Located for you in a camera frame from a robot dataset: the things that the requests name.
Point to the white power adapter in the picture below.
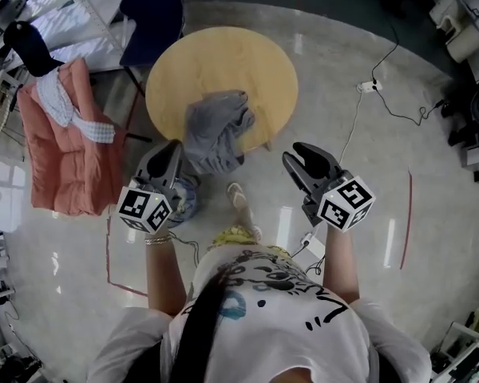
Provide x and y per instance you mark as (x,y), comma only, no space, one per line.
(313,245)

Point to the white sandal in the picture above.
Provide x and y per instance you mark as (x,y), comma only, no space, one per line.
(234,193)
(258,233)

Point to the person's left leg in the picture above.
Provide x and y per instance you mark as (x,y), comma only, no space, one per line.
(243,214)

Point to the white metal shelving rack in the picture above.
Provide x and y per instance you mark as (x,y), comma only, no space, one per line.
(64,22)

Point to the white power strip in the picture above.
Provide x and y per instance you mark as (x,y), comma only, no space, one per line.
(369,87)

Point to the white printed t-shirt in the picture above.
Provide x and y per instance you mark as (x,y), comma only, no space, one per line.
(303,333)

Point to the grey garment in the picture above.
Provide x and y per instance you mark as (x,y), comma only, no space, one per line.
(211,126)

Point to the white round bin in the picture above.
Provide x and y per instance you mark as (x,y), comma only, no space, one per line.
(465,44)

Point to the white plastic stool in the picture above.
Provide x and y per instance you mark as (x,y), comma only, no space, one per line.
(445,8)

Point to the blue checked shirt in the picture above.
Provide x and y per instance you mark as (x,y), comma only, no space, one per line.
(56,102)

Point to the round wooden table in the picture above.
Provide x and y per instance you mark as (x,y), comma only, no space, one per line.
(223,62)

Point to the round laundry basket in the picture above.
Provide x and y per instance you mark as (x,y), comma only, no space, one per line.
(187,206)

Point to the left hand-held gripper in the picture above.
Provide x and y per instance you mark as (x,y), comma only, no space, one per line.
(143,210)

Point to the pink cushioned chair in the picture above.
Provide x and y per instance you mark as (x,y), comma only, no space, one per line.
(72,166)

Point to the red floor tape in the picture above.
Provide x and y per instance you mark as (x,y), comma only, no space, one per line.
(108,253)
(406,222)

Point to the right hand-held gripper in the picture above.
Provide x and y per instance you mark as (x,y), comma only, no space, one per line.
(343,206)

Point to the person's left forearm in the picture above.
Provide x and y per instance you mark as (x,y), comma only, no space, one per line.
(161,273)

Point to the dark blue chair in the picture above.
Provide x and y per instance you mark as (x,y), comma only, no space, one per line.
(151,14)

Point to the black high-back chair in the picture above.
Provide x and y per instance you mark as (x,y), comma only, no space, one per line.
(30,50)

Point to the yellow patterned shorts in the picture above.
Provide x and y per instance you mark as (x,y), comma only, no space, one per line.
(231,235)

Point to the person's right forearm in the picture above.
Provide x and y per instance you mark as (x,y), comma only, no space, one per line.
(341,261)

